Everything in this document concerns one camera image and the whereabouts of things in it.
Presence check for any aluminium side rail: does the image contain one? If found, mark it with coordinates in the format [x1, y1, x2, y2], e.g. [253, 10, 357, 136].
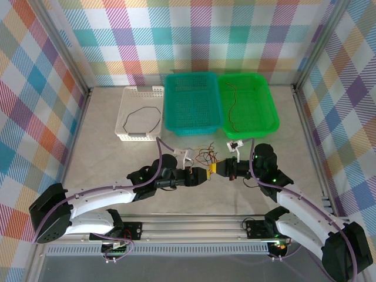
[49, 87, 93, 194]
[291, 85, 337, 217]

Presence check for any white perforated plastic basket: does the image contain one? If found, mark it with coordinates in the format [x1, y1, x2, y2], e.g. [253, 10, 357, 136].
[113, 85, 165, 143]

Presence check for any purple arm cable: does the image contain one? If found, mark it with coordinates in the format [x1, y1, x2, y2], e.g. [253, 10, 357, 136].
[31, 136, 174, 263]
[249, 137, 361, 278]

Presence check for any grey slotted cable duct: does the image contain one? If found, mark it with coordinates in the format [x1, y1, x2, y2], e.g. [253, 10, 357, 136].
[45, 243, 271, 257]

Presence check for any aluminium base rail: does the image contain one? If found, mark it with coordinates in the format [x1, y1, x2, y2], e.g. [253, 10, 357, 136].
[32, 215, 357, 245]

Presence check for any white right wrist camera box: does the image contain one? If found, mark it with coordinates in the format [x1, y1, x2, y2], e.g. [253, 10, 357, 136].
[225, 140, 244, 163]

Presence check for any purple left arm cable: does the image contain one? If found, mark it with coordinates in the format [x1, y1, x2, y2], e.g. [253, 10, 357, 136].
[31, 136, 174, 263]

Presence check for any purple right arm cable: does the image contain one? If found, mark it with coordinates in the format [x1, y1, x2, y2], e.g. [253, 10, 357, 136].
[249, 137, 361, 278]

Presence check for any bundle of coloured wires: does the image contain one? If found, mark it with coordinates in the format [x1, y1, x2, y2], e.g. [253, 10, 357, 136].
[186, 146, 220, 170]

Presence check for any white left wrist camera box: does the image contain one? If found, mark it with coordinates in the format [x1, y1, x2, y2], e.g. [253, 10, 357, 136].
[173, 147, 196, 170]

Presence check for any aluminium frame post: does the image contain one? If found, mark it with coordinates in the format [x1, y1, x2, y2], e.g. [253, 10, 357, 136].
[293, 0, 352, 90]
[29, 0, 92, 95]

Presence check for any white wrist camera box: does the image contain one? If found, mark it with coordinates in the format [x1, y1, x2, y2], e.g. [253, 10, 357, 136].
[173, 147, 196, 170]
[225, 140, 244, 163]

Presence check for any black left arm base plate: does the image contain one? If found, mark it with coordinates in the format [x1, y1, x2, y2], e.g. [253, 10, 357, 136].
[89, 221, 143, 242]

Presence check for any teal perforated plastic basket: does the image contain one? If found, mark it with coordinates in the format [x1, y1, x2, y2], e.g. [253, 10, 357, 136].
[163, 72, 223, 137]

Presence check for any green perforated plastic basket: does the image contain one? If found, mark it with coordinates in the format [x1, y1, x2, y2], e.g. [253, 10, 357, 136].
[217, 73, 280, 140]

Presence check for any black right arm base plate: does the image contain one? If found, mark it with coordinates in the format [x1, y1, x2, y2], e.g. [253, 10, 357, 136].
[245, 219, 283, 239]

